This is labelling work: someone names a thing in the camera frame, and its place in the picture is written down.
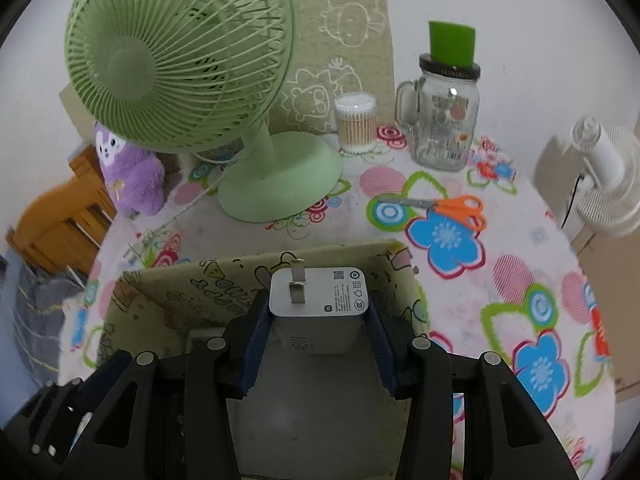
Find floral tablecloth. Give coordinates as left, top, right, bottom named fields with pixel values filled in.
left=57, top=120, right=621, bottom=480

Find black fan cable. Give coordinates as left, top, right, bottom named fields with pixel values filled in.
left=559, top=172, right=586, bottom=228

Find white power adapter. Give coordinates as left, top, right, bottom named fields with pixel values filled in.
left=269, top=255, right=373, bottom=356

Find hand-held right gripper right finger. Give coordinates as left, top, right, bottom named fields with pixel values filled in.
left=367, top=302, right=571, bottom=480

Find purple plush toy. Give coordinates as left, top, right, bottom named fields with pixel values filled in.
left=92, top=122, right=166, bottom=216

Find wooden chair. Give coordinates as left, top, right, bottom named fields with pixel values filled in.
left=6, top=145, right=118, bottom=276

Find green printed storage box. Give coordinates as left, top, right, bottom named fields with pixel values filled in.
left=95, top=241, right=431, bottom=480

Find orange handled scissors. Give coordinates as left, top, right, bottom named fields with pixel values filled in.
left=376, top=195, right=487, bottom=232

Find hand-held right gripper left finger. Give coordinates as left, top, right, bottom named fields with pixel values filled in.
left=60, top=290, right=273, bottom=480

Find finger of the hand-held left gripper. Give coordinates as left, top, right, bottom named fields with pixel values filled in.
left=10, top=377, right=96, bottom=466

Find cardboard box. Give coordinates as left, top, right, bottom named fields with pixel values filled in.
left=570, top=225, right=640, bottom=406

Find white fan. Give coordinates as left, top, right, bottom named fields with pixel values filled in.
left=535, top=116, right=640, bottom=238

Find glass jar mug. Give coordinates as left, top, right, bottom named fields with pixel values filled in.
left=395, top=52, right=482, bottom=172

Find grey plaid cloth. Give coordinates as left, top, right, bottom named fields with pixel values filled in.
left=12, top=255, right=86, bottom=386

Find cotton swab container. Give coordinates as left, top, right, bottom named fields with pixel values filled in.
left=334, top=94, right=377, bottom=155

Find green plastic cup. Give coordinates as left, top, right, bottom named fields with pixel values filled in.
left=427, top=20, right=477, bottom=68

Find green desk fan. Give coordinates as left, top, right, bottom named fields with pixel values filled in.
left=64, top=0, right=343, bottom=223

